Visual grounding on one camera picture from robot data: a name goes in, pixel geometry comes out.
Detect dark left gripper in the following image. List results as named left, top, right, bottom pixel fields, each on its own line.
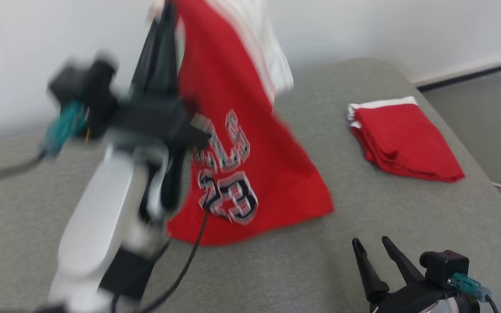
left=109, top=0, right=212, bottom=151

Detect teal cable connector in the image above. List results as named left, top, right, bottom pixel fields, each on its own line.
left=40, top=101, right=89, bottom=159
left=448, top=273, right=492, bottom=303

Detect black skirting strip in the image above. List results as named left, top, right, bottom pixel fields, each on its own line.
left=416, top=59, right=501, bottom=93

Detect red sports jersey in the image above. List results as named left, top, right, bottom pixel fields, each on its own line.
left=153, top=0, right=334, bottom=247

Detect plain red mesh shorts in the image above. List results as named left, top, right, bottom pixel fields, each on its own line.
left=347, top=97, right=465, bottom=183

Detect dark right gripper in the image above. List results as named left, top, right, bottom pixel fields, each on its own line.
left=352, top=236, right=481, bottom=313

